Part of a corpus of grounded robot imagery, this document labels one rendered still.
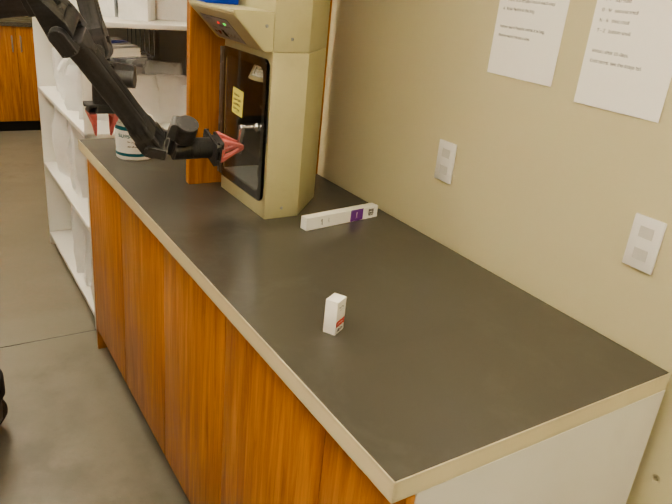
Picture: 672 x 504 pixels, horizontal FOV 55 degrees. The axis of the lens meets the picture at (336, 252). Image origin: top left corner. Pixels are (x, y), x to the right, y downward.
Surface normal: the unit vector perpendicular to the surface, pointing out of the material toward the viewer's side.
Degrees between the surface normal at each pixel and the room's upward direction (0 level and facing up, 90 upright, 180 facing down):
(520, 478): 90
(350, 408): 0
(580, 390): 0
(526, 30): 90
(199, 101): 90
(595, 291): 90
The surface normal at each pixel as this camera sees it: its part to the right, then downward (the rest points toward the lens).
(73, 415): 0.10, -0.92
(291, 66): 0.53, 0.38
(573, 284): -0.84, 0.13
